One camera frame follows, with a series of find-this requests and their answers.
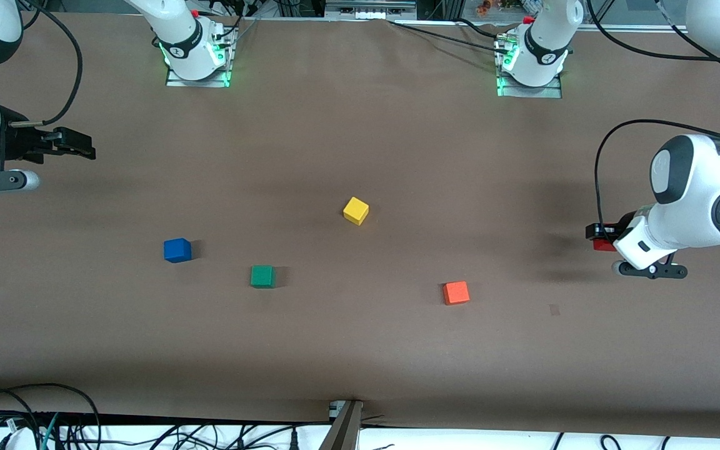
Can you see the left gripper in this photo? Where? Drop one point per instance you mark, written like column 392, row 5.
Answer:
column 622, row 225

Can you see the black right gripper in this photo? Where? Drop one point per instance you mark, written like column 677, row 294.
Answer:
column 17, row 142

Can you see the red cube block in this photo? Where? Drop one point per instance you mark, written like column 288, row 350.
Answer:
column 602, row 245

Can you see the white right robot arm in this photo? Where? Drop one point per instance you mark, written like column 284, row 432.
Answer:
column 179, row 25

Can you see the blue cube block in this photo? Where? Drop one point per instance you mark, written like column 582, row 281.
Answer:
column 177, row 250

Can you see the orange cube block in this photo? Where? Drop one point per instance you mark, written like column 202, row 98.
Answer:
column 456, row 292

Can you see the green cube block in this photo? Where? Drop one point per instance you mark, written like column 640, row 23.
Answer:
column 262, row 276

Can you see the yellow cube block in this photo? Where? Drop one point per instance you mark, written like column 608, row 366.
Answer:
column 355, row 210

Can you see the white power strip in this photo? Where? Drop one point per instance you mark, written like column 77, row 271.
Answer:
column 369, row 9

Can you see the aluminium profile bar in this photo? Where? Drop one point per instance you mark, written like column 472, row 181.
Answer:
column 342, row 431

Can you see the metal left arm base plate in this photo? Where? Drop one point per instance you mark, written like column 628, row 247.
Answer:
column 554, row 92

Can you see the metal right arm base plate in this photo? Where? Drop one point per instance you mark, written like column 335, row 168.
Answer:
column 219, row 78

